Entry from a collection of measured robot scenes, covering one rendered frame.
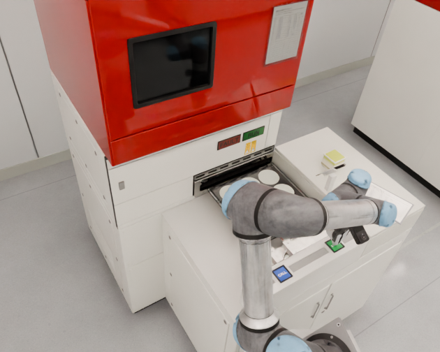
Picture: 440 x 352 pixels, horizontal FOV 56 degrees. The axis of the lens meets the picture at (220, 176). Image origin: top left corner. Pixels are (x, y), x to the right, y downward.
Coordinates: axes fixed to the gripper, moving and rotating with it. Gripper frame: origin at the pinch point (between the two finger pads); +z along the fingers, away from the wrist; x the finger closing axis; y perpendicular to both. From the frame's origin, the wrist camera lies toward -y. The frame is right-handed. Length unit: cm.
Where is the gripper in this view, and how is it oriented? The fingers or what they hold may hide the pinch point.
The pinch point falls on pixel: (336, 244)
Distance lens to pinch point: 165.2
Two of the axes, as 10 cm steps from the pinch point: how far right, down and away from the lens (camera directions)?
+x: -8.4, 3.3, -4.2
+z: -0.7, 7.1, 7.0
